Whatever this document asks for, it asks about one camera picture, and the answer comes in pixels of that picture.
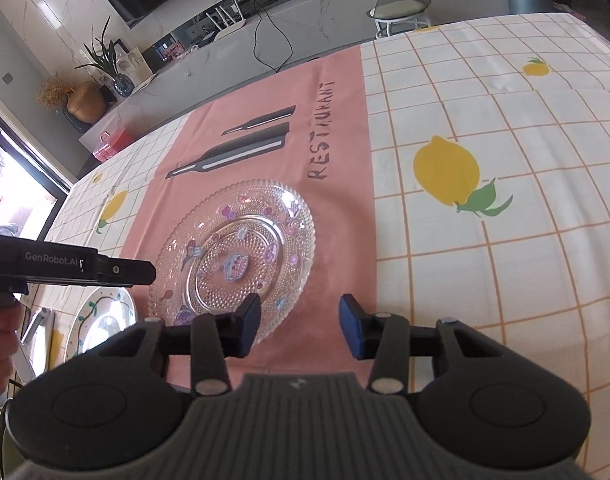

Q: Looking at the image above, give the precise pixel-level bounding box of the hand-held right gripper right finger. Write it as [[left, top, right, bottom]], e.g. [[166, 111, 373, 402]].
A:
[[338, 294, 491, 395]]

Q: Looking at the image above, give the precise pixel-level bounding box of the plant in blue vase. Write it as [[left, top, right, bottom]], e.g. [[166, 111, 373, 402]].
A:
[[75, 15, 136, 98]]

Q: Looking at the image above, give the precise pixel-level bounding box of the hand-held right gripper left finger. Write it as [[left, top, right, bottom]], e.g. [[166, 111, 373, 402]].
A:
[[107, 294, 262, 395]]

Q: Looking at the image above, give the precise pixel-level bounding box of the black cable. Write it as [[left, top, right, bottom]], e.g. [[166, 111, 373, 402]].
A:
[[252, 7, 318, 73]]

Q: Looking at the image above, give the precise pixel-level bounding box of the dried flower bunch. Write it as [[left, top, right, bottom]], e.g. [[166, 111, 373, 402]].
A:
[[37, 75, 76, 111]]

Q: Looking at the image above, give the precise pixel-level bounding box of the pink bottle print cloth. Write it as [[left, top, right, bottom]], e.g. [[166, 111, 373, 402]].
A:
[[117, 42, 416, 396]]

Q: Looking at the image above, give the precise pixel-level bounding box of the person's left hand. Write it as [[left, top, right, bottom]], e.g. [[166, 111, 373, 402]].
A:
[[0, 305, 22, 403]]

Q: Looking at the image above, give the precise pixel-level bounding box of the pink storage box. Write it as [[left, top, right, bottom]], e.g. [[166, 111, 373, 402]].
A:
[[92, 127, 136, 162]]

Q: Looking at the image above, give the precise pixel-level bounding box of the grey marble console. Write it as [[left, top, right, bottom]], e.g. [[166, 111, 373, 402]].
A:
[[77, 0, 511, 136]]

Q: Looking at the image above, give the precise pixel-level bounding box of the grey and white stand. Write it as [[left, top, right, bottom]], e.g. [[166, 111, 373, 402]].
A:
[[14, 308, 56, 383]]

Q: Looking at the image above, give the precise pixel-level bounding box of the lemon print checked tablecloth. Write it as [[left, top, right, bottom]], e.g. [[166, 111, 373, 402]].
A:
[[40, 10, 610, 461]]

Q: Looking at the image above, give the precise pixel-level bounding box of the clear glass plate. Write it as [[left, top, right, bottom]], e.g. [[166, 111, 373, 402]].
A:
[[147, 179, 317, 346]]

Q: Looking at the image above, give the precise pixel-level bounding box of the white plate with fruit drawings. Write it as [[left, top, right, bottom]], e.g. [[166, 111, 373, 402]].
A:
[[64, 287, 137, 356]]

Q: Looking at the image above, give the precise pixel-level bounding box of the white picture card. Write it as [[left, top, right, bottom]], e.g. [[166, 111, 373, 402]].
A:
[[117, 47, 153, 81]]

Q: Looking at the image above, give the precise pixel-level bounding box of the white stool with grey seat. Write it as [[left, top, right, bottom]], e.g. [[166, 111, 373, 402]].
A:
[[367, 0, 431, 38]]

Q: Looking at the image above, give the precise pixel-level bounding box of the orange brown vase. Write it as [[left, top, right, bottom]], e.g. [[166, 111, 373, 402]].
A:
[[66, 81, 108, 123]]

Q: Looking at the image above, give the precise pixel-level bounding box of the white wifi router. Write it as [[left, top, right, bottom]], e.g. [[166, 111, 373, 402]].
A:
[[205, 0, 248, 31]]

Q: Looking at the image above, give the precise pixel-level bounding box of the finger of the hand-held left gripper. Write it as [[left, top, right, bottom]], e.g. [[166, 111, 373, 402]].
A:
[[97, 255, 157, 287]]

